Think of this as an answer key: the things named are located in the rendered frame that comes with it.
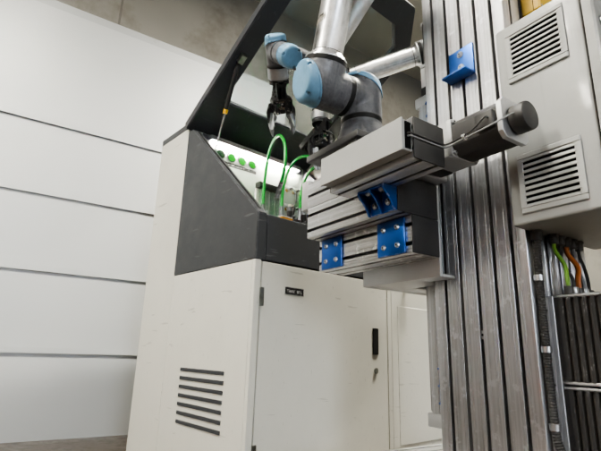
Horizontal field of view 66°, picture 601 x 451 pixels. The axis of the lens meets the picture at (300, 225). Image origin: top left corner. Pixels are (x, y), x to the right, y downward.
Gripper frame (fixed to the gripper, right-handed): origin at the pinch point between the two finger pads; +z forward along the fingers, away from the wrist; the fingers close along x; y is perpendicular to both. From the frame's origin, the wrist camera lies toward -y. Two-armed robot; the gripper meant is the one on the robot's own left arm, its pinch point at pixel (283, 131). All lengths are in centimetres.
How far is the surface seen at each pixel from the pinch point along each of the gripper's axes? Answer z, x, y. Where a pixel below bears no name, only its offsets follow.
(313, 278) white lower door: 43, 1, 38
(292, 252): 31.7, -5.8, 36.0
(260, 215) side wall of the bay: 16.7, -14.8, 33.2
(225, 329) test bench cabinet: 49, -32, 49
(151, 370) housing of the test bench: 86, -67, 22
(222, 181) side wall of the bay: 14.8, -25.7, 4.1
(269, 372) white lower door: 56, -20, 65
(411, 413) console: 107, 35, 54
